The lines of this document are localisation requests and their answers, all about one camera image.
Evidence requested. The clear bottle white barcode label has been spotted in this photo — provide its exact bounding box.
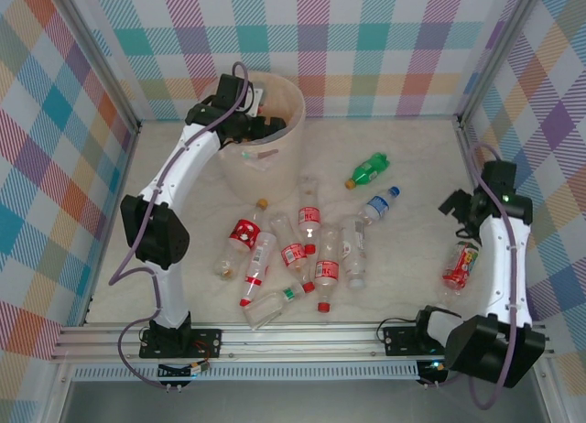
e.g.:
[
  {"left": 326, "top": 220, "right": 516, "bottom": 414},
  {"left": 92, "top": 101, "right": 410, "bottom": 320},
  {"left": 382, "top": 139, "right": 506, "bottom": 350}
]
[{"left": 238, "top": 231, "right": 278, "bottom": 309}]

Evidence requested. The beige round bin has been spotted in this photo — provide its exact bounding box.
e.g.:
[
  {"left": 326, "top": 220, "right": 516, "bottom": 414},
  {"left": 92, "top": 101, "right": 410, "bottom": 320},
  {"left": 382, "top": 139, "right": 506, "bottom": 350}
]
[{"left": 202, "top": 71, "right": 308, "bottom": 205}]

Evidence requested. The clear bottle white cap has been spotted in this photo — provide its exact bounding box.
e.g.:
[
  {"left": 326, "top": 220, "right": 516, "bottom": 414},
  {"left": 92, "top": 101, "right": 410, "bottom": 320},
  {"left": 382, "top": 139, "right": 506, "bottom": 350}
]
[{"left": 339, "top": 215, "right": 368, "bottom": 290}]

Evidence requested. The aluminium frame post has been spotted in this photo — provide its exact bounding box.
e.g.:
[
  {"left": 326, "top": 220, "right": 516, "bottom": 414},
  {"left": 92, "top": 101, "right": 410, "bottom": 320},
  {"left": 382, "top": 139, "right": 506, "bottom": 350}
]
[
  {"left": 456, "top": 0, "right": 550, "bottom": 127},
  {"left": 45, "top": 0, "right": 143, "bottom": 136}
]

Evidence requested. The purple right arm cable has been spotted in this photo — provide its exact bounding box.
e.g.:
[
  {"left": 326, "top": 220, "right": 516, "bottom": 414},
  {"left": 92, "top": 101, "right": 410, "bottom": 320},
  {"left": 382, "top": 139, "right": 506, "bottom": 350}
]
[{"left": 466, "top": 142, "right": 521, "bottom": 411}]

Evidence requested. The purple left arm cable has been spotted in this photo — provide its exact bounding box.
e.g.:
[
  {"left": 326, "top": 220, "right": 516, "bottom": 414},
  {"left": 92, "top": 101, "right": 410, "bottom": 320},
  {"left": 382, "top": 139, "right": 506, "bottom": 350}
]
[{"left": 108, "top": 60, "right": 251, "bottom": 395}]

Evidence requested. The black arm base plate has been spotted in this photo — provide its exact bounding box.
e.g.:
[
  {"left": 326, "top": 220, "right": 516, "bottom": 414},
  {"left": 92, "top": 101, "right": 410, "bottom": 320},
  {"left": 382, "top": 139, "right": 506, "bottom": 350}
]
[
  {"left": 382, "top": 324, "right": 448, "bottom": 358},
  {"left": 139, "top": 327, "right": 223, "bottom": 360}
]

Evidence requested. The clear bottle blue label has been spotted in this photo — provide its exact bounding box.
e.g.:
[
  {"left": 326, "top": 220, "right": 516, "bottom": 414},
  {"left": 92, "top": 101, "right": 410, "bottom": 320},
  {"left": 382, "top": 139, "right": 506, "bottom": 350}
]
[{"left": 355, "top": 186, "right": 402, "bottom": 223}]

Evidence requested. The aluminium mounting rail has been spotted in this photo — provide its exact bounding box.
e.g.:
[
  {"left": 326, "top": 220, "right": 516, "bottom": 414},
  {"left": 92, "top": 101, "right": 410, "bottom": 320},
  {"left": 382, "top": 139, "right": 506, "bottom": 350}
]
[{"left": 48, "top": 321, "right": 555, "bottom": 364}]

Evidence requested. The red label bottle orange cap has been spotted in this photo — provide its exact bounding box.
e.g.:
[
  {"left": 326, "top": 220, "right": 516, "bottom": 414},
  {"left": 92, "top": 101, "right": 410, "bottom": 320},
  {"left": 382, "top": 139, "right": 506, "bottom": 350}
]
[{"left": 213, "top": 198, "right": 270, "bottom": 282}]

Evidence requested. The clear bottle red label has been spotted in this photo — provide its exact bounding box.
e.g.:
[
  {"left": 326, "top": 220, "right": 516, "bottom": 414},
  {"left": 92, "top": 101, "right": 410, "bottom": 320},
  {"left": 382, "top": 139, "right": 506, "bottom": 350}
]
[
  {"left": 314, "top": 222, "right": 342, "bottom": 313},
  {"left": 268, "top": 212, "right": 317, "bottom": 295},
  {"left": 298, "top": 175, "right": 320, "bottom": 256}
]

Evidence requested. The square clear bottle green label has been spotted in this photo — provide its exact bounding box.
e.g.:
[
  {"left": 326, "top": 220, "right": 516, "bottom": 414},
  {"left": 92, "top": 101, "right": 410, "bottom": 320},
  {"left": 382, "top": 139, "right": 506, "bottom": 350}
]
[{"left": 241, "top": 282, "right": 307, "bottom": 331}]

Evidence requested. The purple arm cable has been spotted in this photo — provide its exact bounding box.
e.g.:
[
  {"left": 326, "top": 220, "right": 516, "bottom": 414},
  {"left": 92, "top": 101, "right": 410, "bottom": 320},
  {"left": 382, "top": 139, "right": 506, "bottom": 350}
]
[
  {"left": 108, "top": 60, "right": 251, "bottom": 395},
  {"left": 466, "top": 142, "right": 521, "bottom": 411}
]

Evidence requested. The bottle red yellow label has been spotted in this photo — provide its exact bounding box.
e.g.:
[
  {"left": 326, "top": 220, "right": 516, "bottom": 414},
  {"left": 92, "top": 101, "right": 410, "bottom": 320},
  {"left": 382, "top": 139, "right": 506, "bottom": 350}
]
[{"left": 440, "top": 240, "right": 482, "bottom": 307}]

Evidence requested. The slotted grey cable duct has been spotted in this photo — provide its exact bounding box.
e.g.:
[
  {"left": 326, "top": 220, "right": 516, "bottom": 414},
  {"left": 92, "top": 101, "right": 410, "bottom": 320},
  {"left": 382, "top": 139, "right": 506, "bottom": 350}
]
[{"left": 72, "top": 363, "right": 420, "bottom": 383}]

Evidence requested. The green plastic bottle yellow cap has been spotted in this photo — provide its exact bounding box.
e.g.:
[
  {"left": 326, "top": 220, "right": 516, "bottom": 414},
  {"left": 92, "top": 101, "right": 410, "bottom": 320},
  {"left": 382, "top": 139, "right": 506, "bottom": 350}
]
[{"left": 344, "top": 151, "right": 391, "bottom": 190}]

